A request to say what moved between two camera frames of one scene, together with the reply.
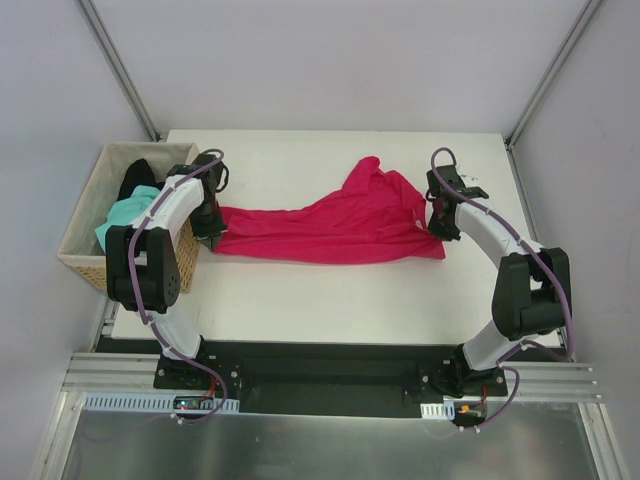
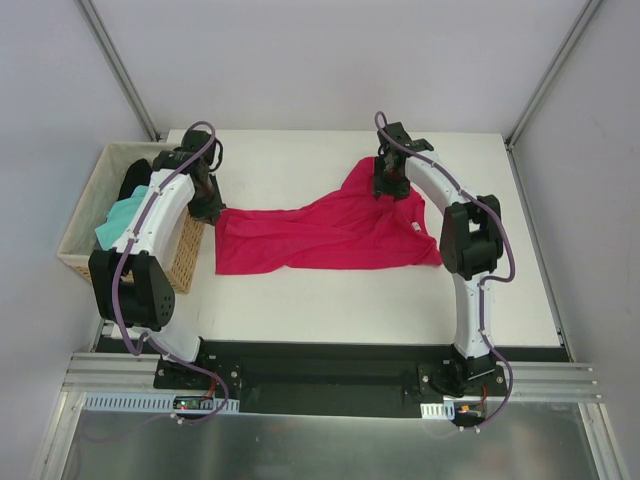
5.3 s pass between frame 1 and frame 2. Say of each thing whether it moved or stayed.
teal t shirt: stayed
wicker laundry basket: stayed
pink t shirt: moved
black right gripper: moved
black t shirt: stayed
